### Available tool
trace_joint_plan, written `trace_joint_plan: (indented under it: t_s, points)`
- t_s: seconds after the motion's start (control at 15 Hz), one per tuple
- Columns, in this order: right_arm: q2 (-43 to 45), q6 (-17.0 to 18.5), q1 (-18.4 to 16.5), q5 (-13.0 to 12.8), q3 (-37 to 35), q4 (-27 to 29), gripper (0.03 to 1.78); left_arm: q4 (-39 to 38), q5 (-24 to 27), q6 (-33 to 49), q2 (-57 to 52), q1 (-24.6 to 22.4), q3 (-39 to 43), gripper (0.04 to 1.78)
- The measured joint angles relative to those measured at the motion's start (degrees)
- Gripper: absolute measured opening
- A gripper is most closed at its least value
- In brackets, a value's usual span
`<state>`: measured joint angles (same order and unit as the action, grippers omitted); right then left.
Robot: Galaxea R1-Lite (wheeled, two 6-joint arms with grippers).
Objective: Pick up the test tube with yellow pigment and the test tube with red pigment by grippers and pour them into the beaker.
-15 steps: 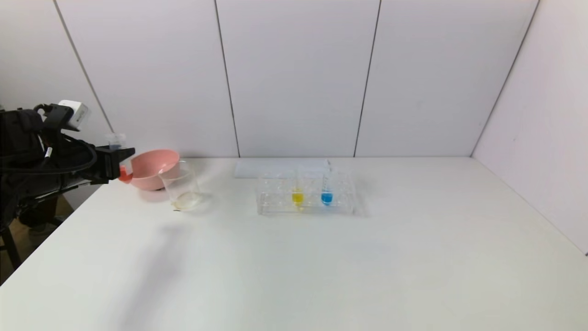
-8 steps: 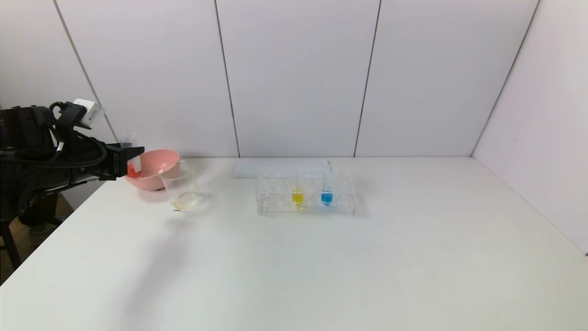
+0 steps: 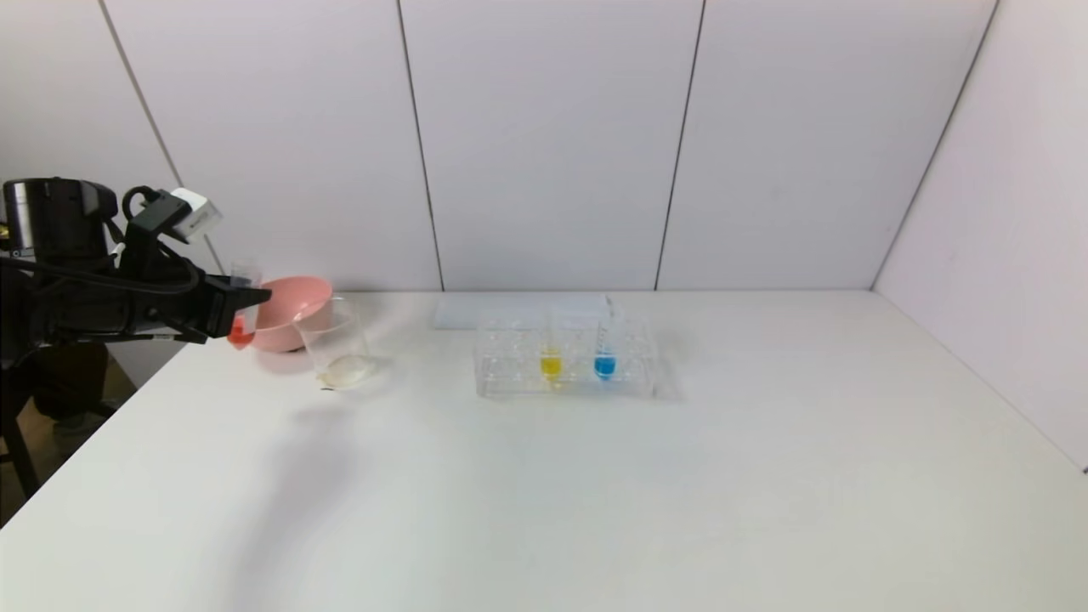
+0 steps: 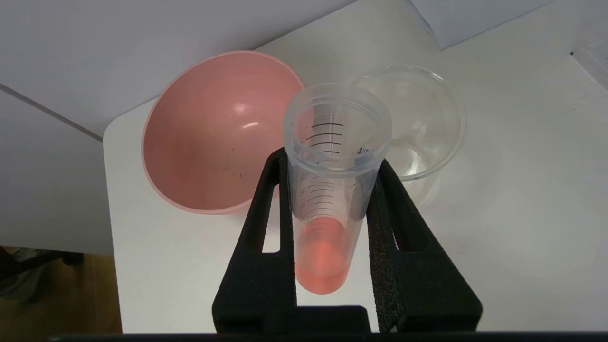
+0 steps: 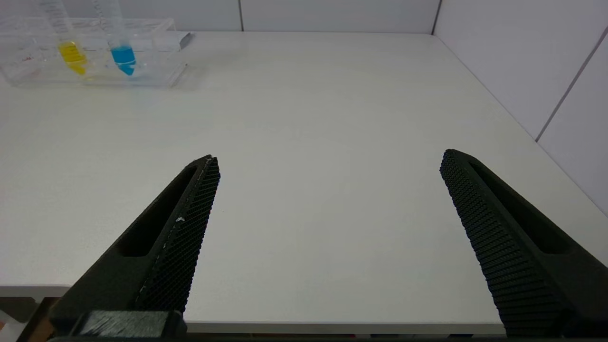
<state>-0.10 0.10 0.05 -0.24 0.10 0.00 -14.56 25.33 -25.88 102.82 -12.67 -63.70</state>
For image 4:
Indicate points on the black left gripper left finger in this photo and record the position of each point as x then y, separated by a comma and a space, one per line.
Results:
256, 285

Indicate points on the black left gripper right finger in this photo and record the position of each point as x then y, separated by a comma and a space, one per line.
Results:
422, 289

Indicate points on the test tube with red pigment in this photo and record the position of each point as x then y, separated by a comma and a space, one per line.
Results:
323, 259

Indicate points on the clear glass beaker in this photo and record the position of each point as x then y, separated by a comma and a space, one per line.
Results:
422, 123

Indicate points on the pink plastic bowl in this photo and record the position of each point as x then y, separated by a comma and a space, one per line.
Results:
209, 137

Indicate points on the black chair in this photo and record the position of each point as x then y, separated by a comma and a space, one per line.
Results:
33, 266

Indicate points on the white paper sheet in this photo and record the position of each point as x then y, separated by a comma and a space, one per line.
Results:
465, 19

